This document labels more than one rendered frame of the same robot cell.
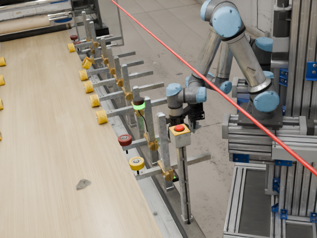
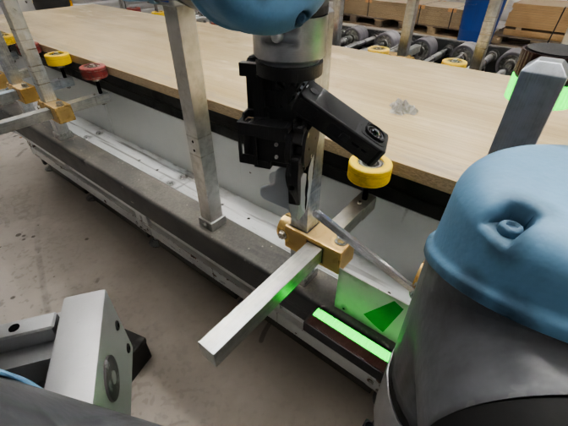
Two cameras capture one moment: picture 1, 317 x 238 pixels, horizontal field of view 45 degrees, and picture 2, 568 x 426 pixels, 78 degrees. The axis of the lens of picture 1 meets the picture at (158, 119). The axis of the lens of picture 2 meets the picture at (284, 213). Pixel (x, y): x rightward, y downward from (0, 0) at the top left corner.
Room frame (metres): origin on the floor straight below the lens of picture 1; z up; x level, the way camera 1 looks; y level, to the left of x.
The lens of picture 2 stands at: (2.00, -0.33, 1.23)
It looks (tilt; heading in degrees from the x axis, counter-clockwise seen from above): 38 degrees down; 144
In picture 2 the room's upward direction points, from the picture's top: straight up
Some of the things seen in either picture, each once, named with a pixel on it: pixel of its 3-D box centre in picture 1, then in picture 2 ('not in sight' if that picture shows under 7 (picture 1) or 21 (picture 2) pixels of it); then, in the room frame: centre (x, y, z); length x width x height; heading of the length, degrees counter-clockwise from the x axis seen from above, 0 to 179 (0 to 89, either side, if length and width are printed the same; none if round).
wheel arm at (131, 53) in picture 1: (114, 56); not in sight; (3.14, 0.31, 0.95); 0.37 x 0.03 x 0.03; 105
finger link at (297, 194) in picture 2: not in sight; (296, 171); (1.71, -0.10, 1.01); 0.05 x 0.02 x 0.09; 125
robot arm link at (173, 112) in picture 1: (176, 109); (288, 39); (1.68, -0.09, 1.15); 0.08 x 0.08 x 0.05
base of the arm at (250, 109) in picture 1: (260, 104); not in sight; (1.75, -0.54, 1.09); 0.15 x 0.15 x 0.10
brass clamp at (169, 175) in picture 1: (165, 170); (314, 239); (1.65, -0.01, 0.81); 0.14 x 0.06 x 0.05; 15
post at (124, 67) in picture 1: (128, 97); not in sight; (2.35, 0.18, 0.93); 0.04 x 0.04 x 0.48; 15
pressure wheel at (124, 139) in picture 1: (125, 145); not in sight; (1.87, 0.21, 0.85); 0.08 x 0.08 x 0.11
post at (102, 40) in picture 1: (106, 64); not in sight; (3.08, 0.38, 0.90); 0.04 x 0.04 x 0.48; 15
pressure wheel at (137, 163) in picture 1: (137, 169); (366, 185); (1.63, 0.14, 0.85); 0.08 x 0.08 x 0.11
